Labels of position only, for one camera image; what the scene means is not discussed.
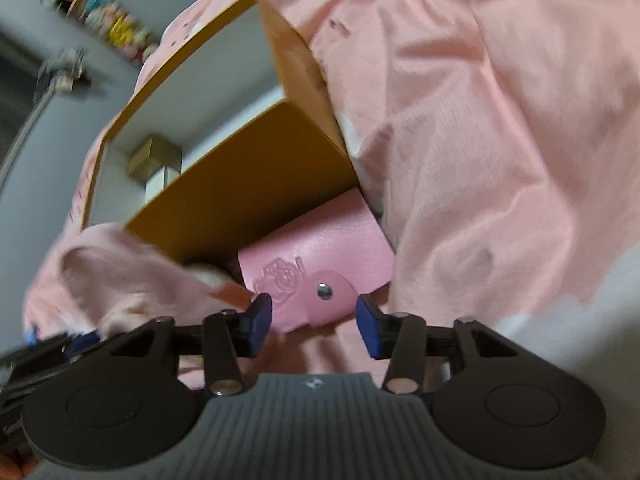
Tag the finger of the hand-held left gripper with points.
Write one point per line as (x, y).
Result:
(82, 342)

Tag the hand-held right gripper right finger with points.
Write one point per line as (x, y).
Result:
(367, 327)

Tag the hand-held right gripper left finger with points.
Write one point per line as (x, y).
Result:
(260, 320)

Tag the pink snap card wallet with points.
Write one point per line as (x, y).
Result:
(320, 240)

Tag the orange cardboard box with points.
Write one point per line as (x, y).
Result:
(240, 195)

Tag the gold cube box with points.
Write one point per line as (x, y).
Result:
(150, 157)

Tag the pink printed blanket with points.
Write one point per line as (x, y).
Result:
(475, 135)

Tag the grey striped cloth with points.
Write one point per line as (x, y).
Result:
(65, 67)

